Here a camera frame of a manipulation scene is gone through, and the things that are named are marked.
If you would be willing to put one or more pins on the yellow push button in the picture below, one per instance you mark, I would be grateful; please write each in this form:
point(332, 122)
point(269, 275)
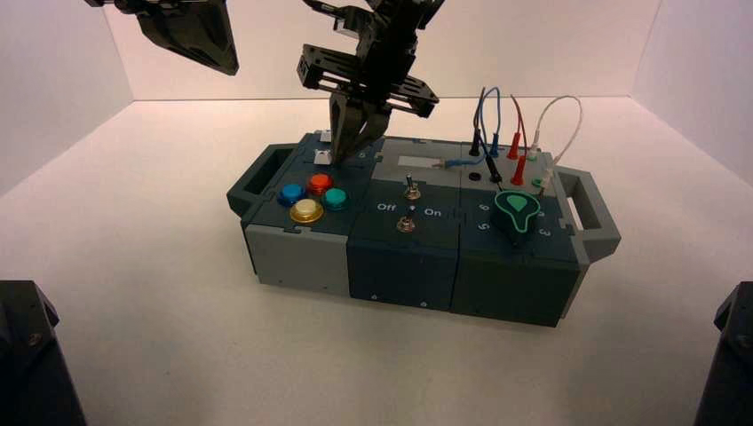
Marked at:
point(306, 210)

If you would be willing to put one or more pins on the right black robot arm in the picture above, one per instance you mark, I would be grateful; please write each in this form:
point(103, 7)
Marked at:
point(391, 12)

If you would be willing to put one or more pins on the teal push button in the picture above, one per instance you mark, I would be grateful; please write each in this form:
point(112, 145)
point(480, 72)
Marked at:
point(335, 199)

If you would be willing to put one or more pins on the blue push button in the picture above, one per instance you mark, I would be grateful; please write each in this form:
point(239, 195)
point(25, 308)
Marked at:
point(291, 193)

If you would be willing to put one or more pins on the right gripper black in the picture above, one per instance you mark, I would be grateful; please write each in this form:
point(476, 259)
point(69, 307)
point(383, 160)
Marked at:
point(385, 70)

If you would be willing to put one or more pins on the white label sticker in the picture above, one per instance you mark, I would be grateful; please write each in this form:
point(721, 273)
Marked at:
point(417, 161)

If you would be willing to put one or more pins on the metal toggle switch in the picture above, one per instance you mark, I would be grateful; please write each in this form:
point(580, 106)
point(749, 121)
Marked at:
point(405, 224)
point(411, 188)

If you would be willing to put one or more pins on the dark green-rimmed rotary knob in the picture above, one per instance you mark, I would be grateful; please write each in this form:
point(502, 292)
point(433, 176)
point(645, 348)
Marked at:
point(515, 217)

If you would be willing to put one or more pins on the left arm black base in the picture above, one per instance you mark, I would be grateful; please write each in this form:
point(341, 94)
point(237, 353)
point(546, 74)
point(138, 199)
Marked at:
point(29, 364)

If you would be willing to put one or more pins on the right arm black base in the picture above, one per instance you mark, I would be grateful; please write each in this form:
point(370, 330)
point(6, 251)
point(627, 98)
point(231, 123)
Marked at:
point(729, 364)

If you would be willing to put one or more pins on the red push button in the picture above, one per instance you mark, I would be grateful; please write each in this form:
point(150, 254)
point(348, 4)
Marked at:
point(320, 183)

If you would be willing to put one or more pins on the blue grey control box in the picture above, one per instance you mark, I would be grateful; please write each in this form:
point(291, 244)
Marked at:
point(406, 258)

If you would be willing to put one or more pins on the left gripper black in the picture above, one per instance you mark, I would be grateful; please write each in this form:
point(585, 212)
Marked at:
point(126, 3)

